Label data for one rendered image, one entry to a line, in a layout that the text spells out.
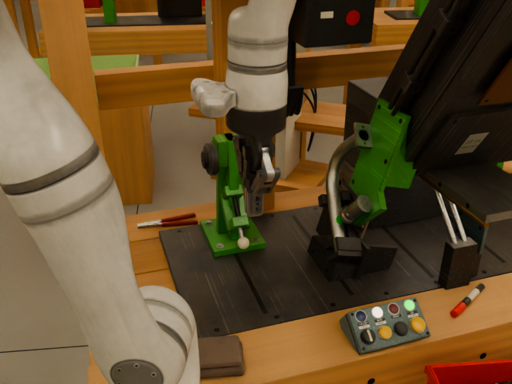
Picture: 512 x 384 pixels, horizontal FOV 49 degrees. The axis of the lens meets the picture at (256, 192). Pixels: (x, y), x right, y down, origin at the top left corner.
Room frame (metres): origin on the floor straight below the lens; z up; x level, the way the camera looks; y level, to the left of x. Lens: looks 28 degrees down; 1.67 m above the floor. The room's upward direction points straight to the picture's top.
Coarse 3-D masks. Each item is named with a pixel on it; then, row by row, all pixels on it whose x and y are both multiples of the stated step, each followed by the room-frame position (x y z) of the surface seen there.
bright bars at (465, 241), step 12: (444, 216) 1.04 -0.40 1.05; (456, 216) 1.05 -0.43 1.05; (456, 240) 1.01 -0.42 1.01; (468, 240) 1.01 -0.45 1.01; (444, 252) 1.00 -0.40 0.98; (456, 252) 0.98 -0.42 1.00; (468, 252) 0.99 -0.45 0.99; (444, 264) 1.00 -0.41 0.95; (456, 264) 0.98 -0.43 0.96; (468, 264) 0.99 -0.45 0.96; (444, 276) 0.99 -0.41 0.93; (456, 276) 0.99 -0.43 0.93; (468, 276) 1.00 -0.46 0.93; (444, 288) 0.98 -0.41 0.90
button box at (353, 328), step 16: (384, 304) 0.86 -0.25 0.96; (400, 304) 0.87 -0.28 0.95; (416, 304) 0.87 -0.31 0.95; (352, 320) 0.83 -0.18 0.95; (368, 320) 0.83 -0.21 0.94; (384, 320) 0.84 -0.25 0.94; (400, 320) 0.84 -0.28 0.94; (352, 336) 0.82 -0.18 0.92; (400, 336) 0.82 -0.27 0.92; (416, 336) 0.82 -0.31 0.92; (368, 352) 0.79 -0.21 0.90
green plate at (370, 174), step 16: (384, 112) 1.12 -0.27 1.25; (400, 112) 1.07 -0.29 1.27; (384, 128) 1.10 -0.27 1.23; (400, 128) 1.05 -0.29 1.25; (384, 144) 1.08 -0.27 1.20; (400, 144) 1.05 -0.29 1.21; (368, 160) 1.11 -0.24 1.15; (384, 160) 1.06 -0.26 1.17; (400, 160) 1.06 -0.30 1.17; (352, 176) 1.14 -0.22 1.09; (368, 176) 1.09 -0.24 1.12; (384, 176) 1.04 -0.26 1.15; (400, 176) 1.07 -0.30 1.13; (368, 192) 1.07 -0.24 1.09
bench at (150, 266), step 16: (288, 192) 1.47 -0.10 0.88; (304, 192) 1.47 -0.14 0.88; (320, 192) 1.47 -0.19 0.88; (176, 208) 1.37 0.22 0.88; (192, 208) 1.37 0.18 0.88; (208, 208) 1.37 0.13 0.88; (288, 208) 1.37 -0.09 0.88; (128, 224) 1.29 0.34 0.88; (144, 240) 1.21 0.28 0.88; (144, 256) 1.14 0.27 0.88; (160, 256) 1.14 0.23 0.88; (144, 272) 1.07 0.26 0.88; (160, 272) 1.07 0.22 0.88
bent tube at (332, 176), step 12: (360, 132) 1.14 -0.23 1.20; (348, 144) 1.14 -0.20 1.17; (360, 144) 1.10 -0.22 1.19; (372, 144) 1.12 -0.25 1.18; (336, 156) 1.17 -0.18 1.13; (336, 168) 1.17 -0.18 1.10; (336, 180) 1.16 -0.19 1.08; (336, 192) 1.14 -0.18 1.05; (336, 204) 1.12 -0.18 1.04; (336, 216) 1.09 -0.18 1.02; (336, 228) 1.07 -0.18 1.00
